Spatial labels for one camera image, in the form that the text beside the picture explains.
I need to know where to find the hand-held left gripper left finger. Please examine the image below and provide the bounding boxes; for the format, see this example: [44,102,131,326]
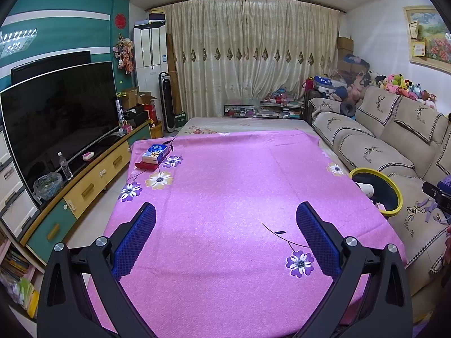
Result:
[37,202,157,338]

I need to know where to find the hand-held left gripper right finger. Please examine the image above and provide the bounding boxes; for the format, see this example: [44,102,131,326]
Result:
[295,202,413,338]

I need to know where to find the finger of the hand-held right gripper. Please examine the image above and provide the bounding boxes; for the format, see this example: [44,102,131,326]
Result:
[422,181,451,215]

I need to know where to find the yellow rimmed trash bin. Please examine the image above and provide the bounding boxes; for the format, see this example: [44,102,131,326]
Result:
[349,168,403,216]

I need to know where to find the pink white paper cup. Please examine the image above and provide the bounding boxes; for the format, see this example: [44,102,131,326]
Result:
[354,182,375,198]

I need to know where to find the purple bag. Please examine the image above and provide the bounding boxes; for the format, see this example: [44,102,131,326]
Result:
[419,174,451,226]

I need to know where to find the beige sofa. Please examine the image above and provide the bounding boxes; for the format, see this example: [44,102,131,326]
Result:
[306,86,451,296]

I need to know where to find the yellow green television cabinet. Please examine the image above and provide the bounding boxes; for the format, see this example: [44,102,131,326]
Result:
[19,120,152,264]

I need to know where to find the blue white box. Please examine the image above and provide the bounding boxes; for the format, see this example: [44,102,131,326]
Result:
[142,144,170,164]

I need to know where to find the pink floral blanket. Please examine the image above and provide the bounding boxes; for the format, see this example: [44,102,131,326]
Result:
[83,130,407,338]

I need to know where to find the clear water bottle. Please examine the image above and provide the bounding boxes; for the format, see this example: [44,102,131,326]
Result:
[57,152,73,181]

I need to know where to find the pile of stuffed toys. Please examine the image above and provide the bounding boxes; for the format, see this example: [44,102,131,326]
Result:
[352,70,437,110]

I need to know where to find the stack of books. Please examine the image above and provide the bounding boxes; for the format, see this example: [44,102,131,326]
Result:
[0,239,41,319]

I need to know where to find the grey neck pillow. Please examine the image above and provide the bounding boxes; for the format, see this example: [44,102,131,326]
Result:
[340,100,358,117]

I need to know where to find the white drawer unit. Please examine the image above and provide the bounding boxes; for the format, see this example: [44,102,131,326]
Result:
[0,127,41,240]

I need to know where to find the red gift bag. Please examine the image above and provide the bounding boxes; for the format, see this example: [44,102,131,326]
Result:
[143,104,159,125]

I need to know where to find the glass coffee table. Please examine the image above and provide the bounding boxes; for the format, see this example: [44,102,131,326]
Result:
[224,103,307,119]

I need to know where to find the black tower fan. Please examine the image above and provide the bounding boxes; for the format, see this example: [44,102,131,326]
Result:
[158,72,177,134]

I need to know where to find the large black television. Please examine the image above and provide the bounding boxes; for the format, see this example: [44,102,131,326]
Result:
[0,61,120,198]

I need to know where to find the open cardboard boxes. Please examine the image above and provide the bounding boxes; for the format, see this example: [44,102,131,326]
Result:
[118,88,157,113]

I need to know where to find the blue star plush pillow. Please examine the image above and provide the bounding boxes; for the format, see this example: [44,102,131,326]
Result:
[313,75,348,95]

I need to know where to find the framed flower painting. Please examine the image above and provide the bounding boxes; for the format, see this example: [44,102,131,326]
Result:
[403,5,451,66]

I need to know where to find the stack of cardboard boxes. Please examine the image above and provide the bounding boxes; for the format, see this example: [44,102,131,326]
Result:
[336,36,369,78]

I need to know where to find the hanging flower decoration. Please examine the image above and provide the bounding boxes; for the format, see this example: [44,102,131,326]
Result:
[113,33,135,74]

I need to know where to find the white standing air conditioner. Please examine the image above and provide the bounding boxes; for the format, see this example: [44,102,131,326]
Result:
[133,23,169,113]

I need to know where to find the cream patterned curtain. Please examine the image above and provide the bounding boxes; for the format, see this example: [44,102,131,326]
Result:
[164,0,341,118]

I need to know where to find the smaller black television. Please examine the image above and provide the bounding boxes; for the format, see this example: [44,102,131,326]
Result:
[10,50,91,85]

